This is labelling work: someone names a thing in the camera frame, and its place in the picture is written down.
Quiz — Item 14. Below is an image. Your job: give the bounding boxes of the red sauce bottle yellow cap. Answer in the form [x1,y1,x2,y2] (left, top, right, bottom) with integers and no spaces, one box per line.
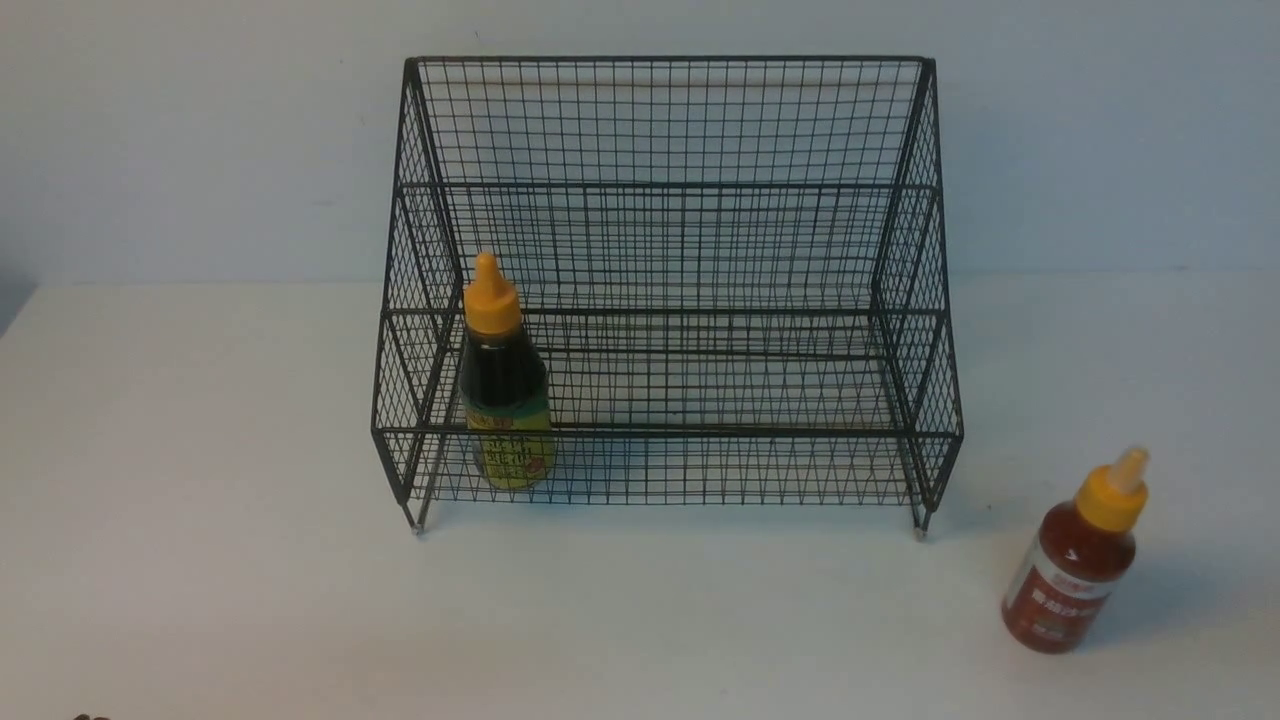
[1001,446,1149,653]

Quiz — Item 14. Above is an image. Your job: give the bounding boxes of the dark soy sauce bottle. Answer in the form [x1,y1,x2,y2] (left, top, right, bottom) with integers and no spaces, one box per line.
[460,252,556,491]

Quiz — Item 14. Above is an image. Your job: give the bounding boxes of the black wire mesh shelf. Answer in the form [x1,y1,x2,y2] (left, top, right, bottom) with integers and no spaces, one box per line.
[370,54,965,538]

